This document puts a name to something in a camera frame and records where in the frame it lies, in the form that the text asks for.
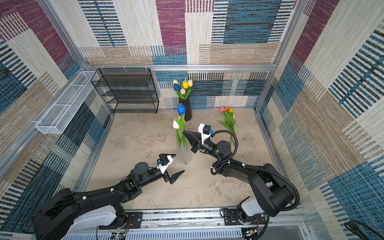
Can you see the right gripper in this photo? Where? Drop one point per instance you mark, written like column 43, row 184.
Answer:
column 196, row 139

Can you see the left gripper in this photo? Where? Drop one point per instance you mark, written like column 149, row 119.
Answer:
column 174, row 176

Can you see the clear glass vase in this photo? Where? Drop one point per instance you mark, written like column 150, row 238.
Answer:
column 184, row 155

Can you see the blue tulip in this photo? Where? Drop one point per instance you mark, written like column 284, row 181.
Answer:
column 176, row 87
column 181, row 112

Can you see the dark grey cylindrical vase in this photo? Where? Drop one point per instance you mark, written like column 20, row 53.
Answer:
column 188, row 114

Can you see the yellow tulip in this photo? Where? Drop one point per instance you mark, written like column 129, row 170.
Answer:
column 185, row 84

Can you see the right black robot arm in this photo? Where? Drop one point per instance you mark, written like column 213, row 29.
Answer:
column 273, row 193

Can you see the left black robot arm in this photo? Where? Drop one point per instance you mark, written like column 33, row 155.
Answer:
column 69, row 211

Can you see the orange red tulip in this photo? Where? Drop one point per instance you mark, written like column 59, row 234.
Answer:
column 230, row 119

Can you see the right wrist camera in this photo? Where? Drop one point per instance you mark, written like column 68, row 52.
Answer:
column 205, row 131

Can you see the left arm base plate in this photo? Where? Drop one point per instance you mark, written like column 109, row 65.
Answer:
column 132, row 220

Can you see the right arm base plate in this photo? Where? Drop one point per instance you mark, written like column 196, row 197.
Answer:
column 234, row 217

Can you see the black wire shelf rack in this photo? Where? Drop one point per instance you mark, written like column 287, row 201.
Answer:
column 129, row 90

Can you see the white wire mesh basket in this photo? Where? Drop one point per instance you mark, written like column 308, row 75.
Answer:
column 61, row 113

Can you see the aluminium mounting rail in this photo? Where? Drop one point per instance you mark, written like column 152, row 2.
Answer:
column 204, row 224

